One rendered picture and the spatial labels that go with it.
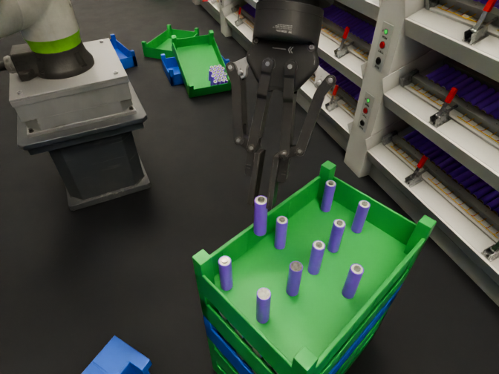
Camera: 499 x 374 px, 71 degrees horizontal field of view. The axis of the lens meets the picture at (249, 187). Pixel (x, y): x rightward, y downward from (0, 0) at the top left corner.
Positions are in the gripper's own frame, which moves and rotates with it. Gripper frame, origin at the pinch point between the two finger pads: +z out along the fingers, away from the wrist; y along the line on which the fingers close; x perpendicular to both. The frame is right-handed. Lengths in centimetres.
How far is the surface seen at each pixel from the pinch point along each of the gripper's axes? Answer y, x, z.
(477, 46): 31, 42, -23
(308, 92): -6, 101, -7
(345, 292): 13.4, 2.8, 15.2
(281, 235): 2.6, 6.8, 10.7
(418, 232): 22.4, 10.5, 7.0
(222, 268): -3.6, -2.8, 12.8
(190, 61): -66, 121, -12
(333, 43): 1, 90, -24
